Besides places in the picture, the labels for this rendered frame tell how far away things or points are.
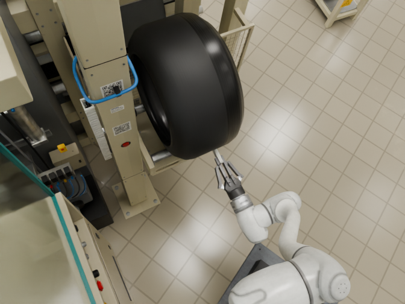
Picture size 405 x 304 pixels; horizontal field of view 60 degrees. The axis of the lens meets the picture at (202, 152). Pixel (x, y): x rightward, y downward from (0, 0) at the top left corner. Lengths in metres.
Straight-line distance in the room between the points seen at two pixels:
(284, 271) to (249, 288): 0.10
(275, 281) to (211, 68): 0.75
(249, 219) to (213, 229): 1.08
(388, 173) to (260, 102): 1.17
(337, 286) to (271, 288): 0.17
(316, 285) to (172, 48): 0.89
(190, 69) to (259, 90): 1.86
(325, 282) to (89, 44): 0.86
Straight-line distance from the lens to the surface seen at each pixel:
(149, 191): 2.61
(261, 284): 0.99
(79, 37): 0.98
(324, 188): 2.90
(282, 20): 3.64
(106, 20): 0.96
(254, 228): 1.53
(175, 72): 1.27
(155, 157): 1.71
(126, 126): 1.45
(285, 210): 1.50
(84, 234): 1.67
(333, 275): 1.01
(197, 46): 1.33
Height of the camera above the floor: 2.52
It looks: 67 degrees down
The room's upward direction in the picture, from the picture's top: 16 degrees clockwise
